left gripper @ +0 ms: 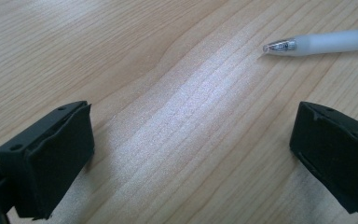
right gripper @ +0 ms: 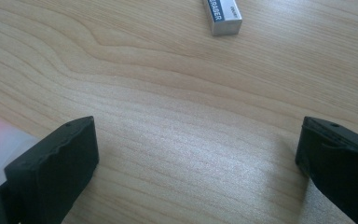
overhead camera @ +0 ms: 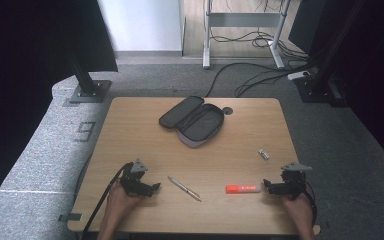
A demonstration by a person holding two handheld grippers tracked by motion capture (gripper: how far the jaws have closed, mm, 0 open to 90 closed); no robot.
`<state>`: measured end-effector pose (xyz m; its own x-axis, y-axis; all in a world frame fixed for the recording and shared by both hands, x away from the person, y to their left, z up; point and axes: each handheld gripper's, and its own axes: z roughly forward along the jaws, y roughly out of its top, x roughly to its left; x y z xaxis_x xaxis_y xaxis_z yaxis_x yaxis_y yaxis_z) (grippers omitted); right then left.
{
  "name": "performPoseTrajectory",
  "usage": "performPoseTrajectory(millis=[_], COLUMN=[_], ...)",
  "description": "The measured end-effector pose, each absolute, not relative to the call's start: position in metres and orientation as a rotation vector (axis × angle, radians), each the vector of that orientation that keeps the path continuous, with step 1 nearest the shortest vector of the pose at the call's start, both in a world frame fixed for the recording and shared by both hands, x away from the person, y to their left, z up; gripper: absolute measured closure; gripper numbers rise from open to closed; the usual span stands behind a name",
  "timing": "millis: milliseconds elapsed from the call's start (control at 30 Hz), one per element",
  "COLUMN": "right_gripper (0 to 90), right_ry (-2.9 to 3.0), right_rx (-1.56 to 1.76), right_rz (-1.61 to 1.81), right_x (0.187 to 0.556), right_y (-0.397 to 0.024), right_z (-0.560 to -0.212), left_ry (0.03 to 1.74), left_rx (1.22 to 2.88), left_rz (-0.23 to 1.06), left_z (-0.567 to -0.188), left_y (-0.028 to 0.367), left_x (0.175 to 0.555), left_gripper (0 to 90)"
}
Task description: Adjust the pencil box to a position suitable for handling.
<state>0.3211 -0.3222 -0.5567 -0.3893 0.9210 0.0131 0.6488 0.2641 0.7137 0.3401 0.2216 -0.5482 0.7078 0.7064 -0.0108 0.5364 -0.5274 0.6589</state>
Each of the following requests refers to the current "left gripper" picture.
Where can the white translucent pen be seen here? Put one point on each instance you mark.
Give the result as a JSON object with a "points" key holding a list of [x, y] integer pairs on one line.
{"points": [[326, 43]]}

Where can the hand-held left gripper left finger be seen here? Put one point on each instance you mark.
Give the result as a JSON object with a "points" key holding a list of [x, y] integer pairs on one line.
{"points": [[52, 158]]}

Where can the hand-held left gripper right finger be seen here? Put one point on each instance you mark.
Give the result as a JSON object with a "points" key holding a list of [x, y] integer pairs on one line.
{"points": [[338, 155]]}

